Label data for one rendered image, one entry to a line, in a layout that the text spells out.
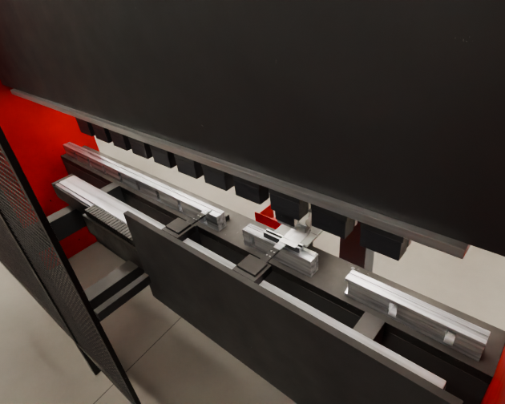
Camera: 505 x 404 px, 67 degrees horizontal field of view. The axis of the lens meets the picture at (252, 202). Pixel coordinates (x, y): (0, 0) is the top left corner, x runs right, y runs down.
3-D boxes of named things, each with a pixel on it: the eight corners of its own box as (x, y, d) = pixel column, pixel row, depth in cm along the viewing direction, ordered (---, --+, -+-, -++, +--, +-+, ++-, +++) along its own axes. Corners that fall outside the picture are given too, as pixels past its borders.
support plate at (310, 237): (338, 216, 179) (338, 215, 178) (306, 247, 163) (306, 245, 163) (306, 204, 189) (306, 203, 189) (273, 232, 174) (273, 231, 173)
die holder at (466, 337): (483, 349, 129) (490, 331, 124) (478, 361, 126) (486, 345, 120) (351, 285, 158) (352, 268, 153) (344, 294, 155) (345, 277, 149)
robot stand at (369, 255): (348, 268, 285) (353, 181, 242) (371, 277, 276) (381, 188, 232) (337, 284, 274) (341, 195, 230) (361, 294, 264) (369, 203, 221)
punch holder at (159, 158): (183, 162, 200) (177, 133, 191) (171, 168, 195) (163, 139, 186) (166, 155, 209) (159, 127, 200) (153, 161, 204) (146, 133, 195)
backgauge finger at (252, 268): (293, 251, 163) (293, 242, 160) (255, 288, 148) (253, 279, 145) (272, 240, 170) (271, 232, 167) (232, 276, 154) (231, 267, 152)
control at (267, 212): (300, 233, 222) (300, 208, 212) (284, 248, 213) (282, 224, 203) (273, 222, 234) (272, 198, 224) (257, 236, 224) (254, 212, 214)
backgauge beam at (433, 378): (442, 399, 117) (448, 380, 111) (424, 438, 109) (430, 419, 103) (78, 187, 250) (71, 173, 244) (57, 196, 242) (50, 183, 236)
